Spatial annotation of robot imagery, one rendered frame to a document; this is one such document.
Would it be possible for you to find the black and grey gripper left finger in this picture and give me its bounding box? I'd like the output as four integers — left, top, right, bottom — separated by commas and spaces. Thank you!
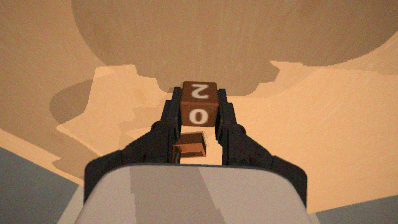
83, 87, 182, 206

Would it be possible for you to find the brown wooden number cube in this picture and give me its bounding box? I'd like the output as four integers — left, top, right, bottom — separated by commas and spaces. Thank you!
180, 81, 219, 127
172, 146, 181, 163

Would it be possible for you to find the brown shallow tray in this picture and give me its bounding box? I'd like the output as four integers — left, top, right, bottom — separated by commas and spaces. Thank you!
173, 133, 206, 158

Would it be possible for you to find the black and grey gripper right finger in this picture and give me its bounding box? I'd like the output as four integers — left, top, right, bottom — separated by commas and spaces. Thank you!
215, 89, 308, 210

